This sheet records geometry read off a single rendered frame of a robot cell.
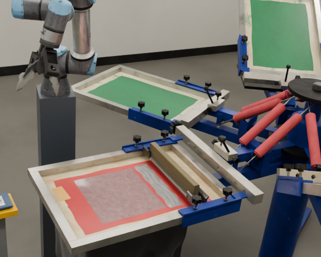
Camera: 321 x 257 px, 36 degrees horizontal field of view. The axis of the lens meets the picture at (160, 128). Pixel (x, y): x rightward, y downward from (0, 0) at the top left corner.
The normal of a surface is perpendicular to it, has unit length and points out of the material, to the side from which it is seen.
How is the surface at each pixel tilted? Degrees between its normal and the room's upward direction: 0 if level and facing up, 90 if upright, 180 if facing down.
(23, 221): 0
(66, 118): 90
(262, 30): 32
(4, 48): 90
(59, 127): 90
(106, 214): 0
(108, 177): 0
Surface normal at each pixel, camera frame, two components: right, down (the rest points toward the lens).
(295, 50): 0.07, -0.51
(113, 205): 0.09, -0.88
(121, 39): 0.48, 0.44
